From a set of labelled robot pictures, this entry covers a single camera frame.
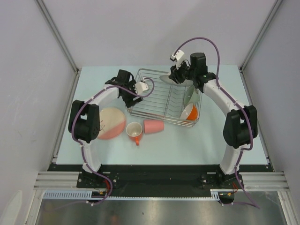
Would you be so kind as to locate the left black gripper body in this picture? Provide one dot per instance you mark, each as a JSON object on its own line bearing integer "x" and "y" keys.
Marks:
{"x": 131, "y": 86}

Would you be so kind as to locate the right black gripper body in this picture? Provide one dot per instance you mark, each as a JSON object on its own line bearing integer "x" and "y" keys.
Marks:
{"x": 183, "y": 72}

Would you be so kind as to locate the green bowl brown rim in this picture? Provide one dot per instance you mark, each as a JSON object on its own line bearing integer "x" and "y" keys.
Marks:
{"x": 192, "y": 95}

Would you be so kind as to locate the pink plastic cup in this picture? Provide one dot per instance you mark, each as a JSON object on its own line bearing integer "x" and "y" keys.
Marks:
{"x": 153, "y": 126}

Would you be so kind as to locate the large white grey-rimmed plate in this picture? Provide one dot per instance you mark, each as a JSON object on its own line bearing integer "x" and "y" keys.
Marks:
{"x": 166, "y": 79}

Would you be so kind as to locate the beige and pink floral plate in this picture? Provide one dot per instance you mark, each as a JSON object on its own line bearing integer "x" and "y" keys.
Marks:
{"x": 112, "y": 123}

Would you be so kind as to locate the metal wire dish rack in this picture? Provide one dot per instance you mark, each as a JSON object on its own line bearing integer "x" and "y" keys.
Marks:
{"x": 166, "y": 102}

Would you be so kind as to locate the white and orange bowl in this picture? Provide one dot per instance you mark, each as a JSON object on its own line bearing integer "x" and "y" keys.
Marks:
{"x": 190, "y": 112}

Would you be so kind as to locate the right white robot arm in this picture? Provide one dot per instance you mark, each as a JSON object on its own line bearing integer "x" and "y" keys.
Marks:
{"x": 241, "y": 125}

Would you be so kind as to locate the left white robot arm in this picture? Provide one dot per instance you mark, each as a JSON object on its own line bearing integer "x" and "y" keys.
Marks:
{"x": 84, "y": 119}

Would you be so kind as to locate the orange mug white inside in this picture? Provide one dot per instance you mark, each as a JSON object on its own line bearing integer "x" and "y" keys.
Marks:
{"x": 134, "y": 131}

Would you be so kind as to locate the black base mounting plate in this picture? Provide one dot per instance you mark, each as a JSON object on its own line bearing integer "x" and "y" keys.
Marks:
{"x": 170, "y": 181}

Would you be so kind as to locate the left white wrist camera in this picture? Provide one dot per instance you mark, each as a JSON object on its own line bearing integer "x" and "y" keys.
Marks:
{"x": 141, "y": 87}

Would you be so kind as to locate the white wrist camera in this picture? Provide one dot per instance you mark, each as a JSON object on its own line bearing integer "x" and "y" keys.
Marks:
{"x": 178, "y": 57}
{"x": 141, "y": 87}

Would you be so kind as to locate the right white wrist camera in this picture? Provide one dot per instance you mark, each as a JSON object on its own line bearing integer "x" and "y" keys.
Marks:
{"x": 178, "y": 57}

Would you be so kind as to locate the right aluminium frame post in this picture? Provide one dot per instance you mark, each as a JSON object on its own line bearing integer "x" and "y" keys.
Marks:
{"x": 262, "y": 32}

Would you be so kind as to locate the aluminium frame post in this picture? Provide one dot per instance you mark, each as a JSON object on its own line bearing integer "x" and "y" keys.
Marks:
{"x": 262, "y": 32}
{"x": 56, "y": 33}

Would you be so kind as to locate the left aluminium frame post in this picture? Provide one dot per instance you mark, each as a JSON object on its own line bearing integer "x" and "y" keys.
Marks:
{"x": 56, "y": 33}

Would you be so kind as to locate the aluminium front rail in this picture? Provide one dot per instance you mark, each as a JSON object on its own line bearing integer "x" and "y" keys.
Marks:
{"x": 56, "y": 181}

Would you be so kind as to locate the white slotted cable duct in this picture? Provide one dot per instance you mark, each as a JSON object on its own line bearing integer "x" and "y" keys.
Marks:
{"x": 70, "y": 194}

